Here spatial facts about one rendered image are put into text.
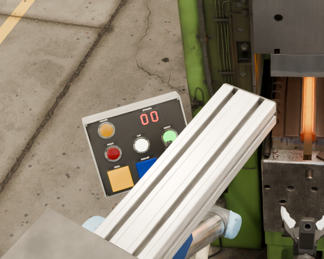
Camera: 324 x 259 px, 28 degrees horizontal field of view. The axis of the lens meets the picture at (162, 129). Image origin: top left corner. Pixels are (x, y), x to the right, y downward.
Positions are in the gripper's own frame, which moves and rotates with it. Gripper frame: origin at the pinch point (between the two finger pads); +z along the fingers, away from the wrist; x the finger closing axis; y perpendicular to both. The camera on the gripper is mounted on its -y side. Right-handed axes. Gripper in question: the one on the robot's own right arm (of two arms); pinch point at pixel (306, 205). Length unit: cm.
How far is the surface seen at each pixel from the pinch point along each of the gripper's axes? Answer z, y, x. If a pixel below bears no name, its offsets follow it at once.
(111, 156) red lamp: 10, -8, -65
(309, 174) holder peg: 21.9, 11.7, 1.1
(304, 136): 28.5, -1.1, -1.1
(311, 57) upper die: 30.7, -35.3, 0.0
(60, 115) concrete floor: 129, 100, -146
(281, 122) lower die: 37.7, 2.1, -9.4
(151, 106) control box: 23, -19, -52
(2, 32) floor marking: 209, 100, -212
